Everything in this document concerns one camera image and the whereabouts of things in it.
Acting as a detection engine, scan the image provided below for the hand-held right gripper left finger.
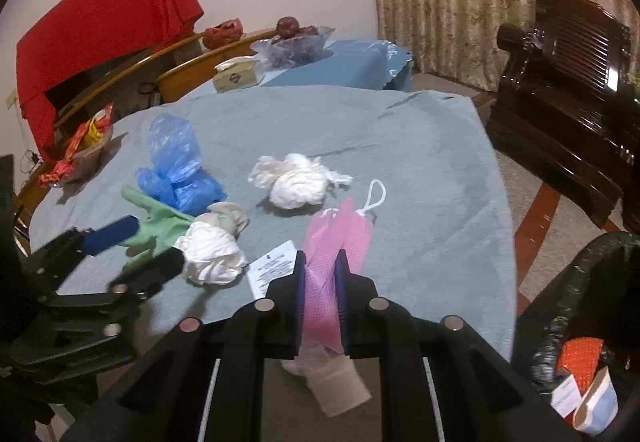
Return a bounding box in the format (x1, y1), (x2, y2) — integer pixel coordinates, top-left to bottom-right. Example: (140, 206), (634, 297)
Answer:
(60, 250), (307, 442)

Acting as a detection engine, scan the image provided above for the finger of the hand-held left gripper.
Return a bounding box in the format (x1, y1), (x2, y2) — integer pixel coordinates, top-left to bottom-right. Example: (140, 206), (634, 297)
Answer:
(31, 216), (141, 295)
(55, 249), (187, 311)

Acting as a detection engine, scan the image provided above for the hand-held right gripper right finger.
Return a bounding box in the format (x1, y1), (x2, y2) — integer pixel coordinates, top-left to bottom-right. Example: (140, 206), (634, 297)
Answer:
(333, 248), (581, 442)

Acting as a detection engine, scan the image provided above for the pink mesh bath sponge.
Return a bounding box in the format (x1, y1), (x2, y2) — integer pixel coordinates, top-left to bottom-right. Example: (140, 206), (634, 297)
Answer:
(281, 179), (388, 416)

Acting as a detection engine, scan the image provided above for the green rubber glove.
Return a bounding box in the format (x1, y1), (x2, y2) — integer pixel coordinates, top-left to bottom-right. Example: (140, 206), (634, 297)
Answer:
(121, 186), (201, 273)

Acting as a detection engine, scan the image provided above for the trash bin with black liner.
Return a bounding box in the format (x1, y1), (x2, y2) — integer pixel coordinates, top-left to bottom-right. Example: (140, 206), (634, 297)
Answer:
(510, 232), (640, 442)

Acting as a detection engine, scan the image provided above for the white paper label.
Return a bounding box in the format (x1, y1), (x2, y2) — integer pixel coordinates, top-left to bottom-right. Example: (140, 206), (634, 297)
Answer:
(550, 378), (581, 419)

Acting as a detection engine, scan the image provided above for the orange mesh pouch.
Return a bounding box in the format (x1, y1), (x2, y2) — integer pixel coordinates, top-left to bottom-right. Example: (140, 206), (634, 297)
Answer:
(556, 336), (604, 375)

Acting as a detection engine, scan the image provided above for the white blue packet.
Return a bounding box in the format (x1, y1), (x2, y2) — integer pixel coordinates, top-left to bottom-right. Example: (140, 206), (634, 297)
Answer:
(572, 364), (621, 437)

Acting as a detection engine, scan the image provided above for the white paper tag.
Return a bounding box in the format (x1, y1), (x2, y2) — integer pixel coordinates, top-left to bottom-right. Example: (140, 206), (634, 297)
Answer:
(247, 242), (296, 299)

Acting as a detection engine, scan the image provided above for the white crumpled plastic bag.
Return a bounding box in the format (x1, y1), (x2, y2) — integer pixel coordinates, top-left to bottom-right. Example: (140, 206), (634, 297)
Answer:
(173, 221), (248, 286)
(248, 153), (353, 210)

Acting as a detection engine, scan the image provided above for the glass snack bowl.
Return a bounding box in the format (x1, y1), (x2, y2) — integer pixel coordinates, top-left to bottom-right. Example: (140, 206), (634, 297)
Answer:
(59, 134), (114, 183)

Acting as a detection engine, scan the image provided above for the small red snack packet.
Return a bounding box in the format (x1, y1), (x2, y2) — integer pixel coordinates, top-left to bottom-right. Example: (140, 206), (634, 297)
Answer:
(39, 159), (76, 187)

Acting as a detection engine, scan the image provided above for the grey crumpled bag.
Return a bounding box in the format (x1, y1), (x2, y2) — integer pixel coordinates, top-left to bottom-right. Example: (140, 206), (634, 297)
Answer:
(206, 202), (250, 236)

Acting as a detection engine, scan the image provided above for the red yellow snack packet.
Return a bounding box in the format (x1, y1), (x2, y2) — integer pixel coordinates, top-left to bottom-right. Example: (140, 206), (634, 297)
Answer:
(65, 102), (115, 157)

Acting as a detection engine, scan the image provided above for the television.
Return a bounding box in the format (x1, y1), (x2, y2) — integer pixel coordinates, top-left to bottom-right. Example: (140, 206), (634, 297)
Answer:
(44, 54), (151, 115)

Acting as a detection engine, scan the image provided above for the red cloth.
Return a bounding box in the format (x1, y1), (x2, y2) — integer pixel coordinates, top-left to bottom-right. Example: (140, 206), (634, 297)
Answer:
(15, 0), (205, 163)

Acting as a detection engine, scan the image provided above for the tissue box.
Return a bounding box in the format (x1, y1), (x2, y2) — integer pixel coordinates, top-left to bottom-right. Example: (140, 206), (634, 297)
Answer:
(213, 56), (264, 93)

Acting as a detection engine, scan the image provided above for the red bag on cabinet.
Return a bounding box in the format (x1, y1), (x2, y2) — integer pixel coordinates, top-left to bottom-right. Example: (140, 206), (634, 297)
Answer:
(202, 20), (245, 49)

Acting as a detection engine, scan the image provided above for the blue patterned tablecloth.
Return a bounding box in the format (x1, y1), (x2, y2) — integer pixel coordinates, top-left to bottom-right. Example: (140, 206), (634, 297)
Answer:
(260, 39), (414, 92)

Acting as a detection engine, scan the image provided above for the glass fruit bowl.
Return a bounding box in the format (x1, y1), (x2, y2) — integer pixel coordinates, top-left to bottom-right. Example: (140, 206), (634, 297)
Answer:
(250, 26), (336, 68)

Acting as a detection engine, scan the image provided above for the dark wooden armchair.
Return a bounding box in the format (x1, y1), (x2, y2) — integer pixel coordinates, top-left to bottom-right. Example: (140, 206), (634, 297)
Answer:
(485, 0), (640, 230)

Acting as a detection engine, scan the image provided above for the black cable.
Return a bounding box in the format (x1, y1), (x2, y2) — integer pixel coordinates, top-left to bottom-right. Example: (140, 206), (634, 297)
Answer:
(137, 80), (162, 106)

